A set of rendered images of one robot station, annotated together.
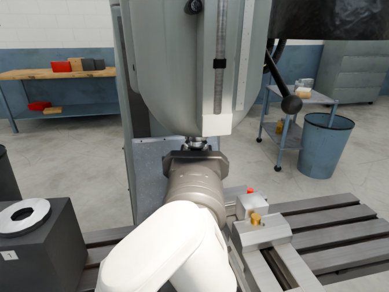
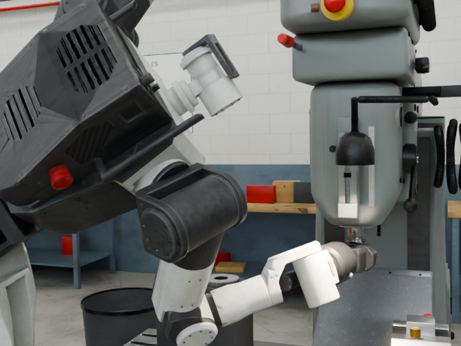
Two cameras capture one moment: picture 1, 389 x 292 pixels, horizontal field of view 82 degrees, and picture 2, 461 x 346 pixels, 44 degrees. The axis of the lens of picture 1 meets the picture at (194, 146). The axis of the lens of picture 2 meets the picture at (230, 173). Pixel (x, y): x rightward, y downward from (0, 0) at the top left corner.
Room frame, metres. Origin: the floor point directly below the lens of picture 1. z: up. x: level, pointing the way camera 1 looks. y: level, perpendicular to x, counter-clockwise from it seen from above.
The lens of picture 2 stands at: (-0.88, -0.46, 1.52)
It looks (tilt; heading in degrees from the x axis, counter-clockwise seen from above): 4 degrees down; 32
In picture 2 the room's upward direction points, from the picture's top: 1 degrees counter-clockwise
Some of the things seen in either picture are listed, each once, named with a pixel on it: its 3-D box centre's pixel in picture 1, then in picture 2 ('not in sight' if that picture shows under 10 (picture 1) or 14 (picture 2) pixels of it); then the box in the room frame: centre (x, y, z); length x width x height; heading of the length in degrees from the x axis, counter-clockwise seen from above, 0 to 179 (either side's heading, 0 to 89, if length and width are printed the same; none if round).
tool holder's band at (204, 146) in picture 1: (195, 143); (357, 241); (0.39, 0.00, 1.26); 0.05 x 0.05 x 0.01
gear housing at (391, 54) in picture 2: not in sight; (359, 62); (0.44, 0.00, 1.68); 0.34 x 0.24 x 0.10; 12
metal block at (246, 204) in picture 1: (250, 209); (420, 331); (0.42, -0.14, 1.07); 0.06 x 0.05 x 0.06; 104
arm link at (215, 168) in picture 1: (194, 182); (341, 261); (0.30, 0.00, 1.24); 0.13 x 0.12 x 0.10; 88
